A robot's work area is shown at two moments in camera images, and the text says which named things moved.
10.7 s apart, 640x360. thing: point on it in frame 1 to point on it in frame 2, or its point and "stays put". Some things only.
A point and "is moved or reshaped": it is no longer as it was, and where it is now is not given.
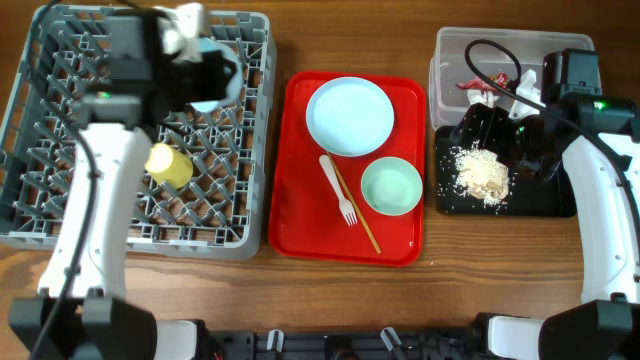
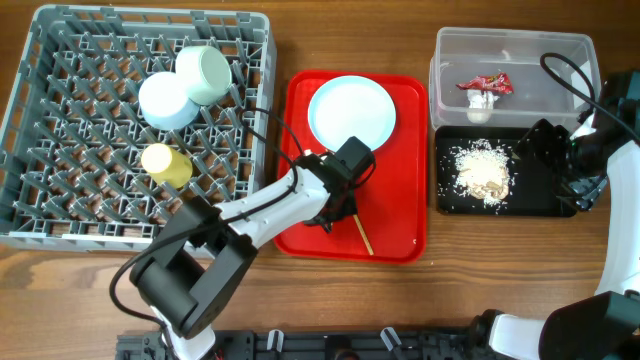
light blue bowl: x=236 y=86 is moved or reshaped
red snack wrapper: x=500 y=78 stays put
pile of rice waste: x=482 y=175 stays put
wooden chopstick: x=355 y=204 to x=367 y=243
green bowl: x=391 y=186 is moved or reshaped
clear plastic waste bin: x=488 y=65 stays put
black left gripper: x=222 y=71 to x=349 y=209
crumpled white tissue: x=487 y=98 stays put
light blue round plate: x=350 y=116 stays put
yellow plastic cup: x=168 y=166 stays put
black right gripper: x=497 y=121 to x=584 y=193
